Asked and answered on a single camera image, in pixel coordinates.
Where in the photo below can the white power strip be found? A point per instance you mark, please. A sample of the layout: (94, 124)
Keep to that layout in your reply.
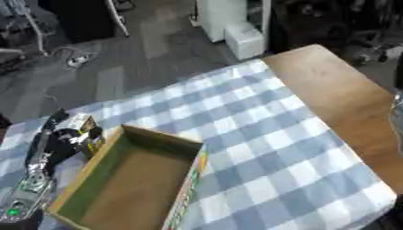
(77, 60)

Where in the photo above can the tan cardboard box green inside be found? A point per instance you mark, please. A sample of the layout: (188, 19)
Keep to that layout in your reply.
(136, 182)

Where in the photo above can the white metal stand leg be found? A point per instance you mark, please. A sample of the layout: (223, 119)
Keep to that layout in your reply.
(34, 28)
(118, 18)

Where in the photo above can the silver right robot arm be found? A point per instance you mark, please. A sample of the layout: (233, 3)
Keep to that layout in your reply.
(398, 119)

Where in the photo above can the black cabinet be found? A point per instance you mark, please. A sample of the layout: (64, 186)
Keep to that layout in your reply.
(79, 19)

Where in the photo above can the small silver green carton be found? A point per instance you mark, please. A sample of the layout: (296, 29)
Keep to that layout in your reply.
(79, 121)

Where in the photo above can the tall white cabinet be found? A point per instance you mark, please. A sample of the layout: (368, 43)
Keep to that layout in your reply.
(223, 15)

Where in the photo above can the small white box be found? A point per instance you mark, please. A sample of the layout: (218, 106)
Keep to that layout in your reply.
(245, 42)

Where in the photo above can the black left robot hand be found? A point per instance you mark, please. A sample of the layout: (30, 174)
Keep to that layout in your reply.
(55, 148)

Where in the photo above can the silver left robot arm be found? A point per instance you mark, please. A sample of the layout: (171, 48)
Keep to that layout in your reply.
(29, 187)

